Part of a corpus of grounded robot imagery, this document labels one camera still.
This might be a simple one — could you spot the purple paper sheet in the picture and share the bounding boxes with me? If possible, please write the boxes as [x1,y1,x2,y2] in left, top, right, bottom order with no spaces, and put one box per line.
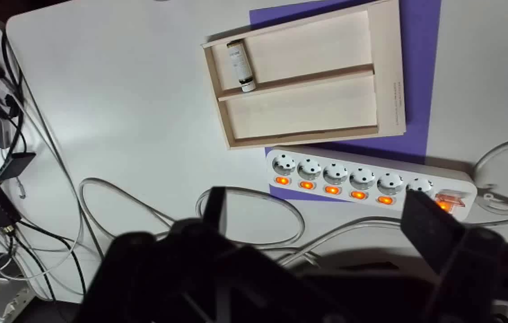
[249,0,444,205]

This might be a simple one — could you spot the black and white equipment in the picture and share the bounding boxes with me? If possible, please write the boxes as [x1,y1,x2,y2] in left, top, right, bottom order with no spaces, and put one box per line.
[0,27,91,302]

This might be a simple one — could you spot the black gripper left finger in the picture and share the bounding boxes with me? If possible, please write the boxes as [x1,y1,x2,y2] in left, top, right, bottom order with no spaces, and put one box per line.
[202,185,229,234]

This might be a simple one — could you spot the small black box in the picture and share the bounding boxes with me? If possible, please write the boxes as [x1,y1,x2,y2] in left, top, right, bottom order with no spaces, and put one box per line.
[0,151,39,183]

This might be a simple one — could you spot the thick white cable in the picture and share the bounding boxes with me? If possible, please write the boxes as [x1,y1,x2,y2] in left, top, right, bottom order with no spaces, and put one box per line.
[471,135,508,219]

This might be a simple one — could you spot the white power strip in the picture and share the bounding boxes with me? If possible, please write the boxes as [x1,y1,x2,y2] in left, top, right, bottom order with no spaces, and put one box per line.
[265,146,480,219]

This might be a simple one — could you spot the thin grey cable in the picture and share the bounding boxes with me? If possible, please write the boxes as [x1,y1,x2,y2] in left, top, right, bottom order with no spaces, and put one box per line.
[78,174,310,251]

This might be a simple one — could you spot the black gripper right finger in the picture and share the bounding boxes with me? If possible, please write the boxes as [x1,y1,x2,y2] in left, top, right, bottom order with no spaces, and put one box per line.
[399,189,469,284]

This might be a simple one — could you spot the wooden two-compartment tray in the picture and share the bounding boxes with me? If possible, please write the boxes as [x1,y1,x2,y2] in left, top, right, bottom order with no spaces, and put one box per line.
[202,0,410,151]

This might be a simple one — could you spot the small white tube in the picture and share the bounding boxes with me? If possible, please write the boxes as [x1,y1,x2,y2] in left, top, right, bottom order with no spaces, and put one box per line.
[225,38,261,95]

